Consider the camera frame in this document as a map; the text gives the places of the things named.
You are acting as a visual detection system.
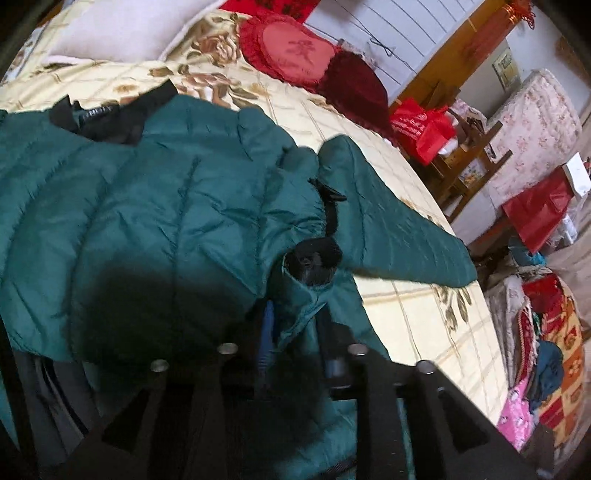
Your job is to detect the dark green puffer jacket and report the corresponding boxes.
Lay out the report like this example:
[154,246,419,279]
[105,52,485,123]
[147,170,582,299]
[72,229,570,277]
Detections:
[0,79,478,480]

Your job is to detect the floral cream bedspread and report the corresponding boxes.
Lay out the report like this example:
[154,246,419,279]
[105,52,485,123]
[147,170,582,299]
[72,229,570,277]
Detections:
[1,1,508,420]

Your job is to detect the colourful folded blanket pile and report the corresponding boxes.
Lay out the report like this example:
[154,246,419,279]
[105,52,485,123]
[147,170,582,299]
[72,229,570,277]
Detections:
[485,274,589,452]

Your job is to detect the wooden chair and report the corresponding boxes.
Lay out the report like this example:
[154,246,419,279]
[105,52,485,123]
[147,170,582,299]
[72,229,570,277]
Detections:
[427,81,513,223]

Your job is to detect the red plastic shopping bag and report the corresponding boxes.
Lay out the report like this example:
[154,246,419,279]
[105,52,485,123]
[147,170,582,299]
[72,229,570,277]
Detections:
[390,98,456,166]

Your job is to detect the red gift bag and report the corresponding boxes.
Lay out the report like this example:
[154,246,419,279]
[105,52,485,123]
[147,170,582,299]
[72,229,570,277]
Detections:
[502,167,574,254]

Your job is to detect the dark red velvet cushion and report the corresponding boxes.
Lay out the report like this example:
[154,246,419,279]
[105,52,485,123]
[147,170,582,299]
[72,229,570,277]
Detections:
[318,50,394,143]

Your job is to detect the red heart-shaped cushion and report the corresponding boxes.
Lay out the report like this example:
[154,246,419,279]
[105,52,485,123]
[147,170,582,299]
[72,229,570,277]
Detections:
[239,13,339,93]

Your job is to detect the floral pink mattress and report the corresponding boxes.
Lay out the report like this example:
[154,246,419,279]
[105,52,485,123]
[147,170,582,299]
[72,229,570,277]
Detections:
[452,69,582,244]

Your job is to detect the red paper banner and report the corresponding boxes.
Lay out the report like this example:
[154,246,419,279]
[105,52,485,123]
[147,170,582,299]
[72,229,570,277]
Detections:
[221,0,321,23]

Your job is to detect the white square pillow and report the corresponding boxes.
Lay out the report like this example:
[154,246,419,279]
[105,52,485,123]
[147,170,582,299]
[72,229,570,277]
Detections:
[43,0,222,65]

